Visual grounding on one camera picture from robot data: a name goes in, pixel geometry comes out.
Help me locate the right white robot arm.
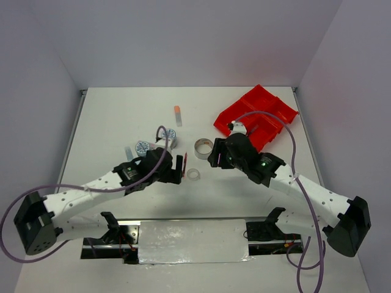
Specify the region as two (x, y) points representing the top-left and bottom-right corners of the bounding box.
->
(207, 133), (371, 257)

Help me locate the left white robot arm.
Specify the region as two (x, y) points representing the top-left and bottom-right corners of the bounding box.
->
(13, 148), (183, 256)

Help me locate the blue gel pen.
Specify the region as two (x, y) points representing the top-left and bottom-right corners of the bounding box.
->
(247, 125), (258, 136)

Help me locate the blue highlighter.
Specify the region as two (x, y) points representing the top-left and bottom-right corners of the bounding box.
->
(124, 146), (134, 162)

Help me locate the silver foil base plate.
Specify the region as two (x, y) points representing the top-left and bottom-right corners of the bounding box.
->
(80, 219), (303, 265)

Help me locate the orange cap highlighter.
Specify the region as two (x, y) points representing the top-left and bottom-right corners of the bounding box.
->
(174, 106), (182, 127)

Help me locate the blue paint jar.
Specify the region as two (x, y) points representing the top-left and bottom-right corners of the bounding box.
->
(161, 128), (178, 150)
(134, 140), (150, 157)

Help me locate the small clear tape roll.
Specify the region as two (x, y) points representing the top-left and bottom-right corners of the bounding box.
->
(187, 168), (200, 181)

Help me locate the red gel pen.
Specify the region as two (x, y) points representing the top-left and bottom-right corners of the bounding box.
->
(182, 152), (188, 178)

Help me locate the red compartment bin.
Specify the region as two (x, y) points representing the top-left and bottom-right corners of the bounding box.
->
(213, 85), (298, 151)

